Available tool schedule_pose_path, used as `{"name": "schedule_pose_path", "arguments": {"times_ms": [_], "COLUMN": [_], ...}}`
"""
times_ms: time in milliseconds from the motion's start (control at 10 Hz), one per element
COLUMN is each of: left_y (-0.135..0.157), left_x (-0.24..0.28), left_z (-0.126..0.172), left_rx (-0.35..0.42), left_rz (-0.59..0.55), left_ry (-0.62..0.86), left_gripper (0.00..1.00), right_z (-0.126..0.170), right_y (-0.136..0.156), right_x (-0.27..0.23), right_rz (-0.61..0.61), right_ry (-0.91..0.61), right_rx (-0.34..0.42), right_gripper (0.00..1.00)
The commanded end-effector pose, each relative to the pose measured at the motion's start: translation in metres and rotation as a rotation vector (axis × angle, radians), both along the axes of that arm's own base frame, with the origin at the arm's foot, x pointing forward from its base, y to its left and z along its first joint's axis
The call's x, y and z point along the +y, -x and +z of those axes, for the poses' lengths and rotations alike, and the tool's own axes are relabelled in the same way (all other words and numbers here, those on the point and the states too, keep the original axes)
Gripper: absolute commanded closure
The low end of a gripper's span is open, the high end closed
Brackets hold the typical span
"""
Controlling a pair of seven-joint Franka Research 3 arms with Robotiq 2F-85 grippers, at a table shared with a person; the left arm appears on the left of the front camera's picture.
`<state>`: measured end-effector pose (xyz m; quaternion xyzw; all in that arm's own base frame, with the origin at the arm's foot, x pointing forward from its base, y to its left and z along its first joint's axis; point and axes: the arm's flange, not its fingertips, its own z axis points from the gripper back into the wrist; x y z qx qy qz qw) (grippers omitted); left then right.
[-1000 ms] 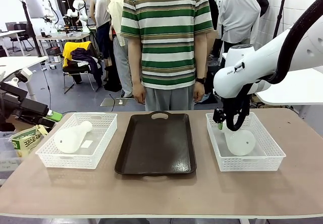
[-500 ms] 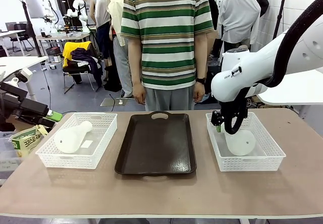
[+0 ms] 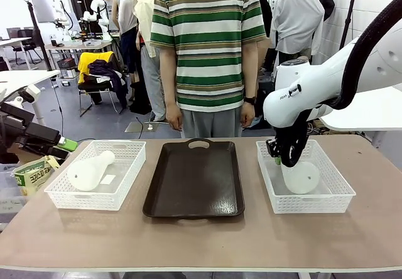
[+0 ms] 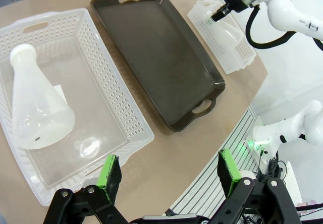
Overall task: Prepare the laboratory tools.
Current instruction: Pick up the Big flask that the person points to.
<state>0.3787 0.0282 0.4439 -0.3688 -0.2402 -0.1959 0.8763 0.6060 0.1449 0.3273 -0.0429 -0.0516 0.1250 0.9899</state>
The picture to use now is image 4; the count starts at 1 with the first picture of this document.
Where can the pink object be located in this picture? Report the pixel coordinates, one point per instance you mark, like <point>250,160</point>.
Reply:
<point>309,203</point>

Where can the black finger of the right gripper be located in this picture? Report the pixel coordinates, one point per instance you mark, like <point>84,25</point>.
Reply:
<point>219,13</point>

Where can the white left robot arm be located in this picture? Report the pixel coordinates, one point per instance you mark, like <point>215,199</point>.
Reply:
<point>290,130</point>

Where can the clear Erlenmeyer flask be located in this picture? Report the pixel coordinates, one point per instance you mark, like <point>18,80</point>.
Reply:
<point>230,32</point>

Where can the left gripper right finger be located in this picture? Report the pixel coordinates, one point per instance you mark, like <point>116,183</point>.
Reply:
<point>228,173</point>

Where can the small white perforated plastic basket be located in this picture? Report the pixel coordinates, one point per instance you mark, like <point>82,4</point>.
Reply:
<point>222,45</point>

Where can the white capped Erlenmeyer flask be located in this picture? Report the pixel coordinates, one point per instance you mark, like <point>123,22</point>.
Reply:
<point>38,108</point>

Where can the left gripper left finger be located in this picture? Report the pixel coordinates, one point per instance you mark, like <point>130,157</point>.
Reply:
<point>108,176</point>

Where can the large white perforated plastic basket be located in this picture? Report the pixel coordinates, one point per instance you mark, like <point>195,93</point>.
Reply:
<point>106,82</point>

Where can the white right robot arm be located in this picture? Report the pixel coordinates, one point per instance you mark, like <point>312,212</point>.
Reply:
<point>280,4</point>

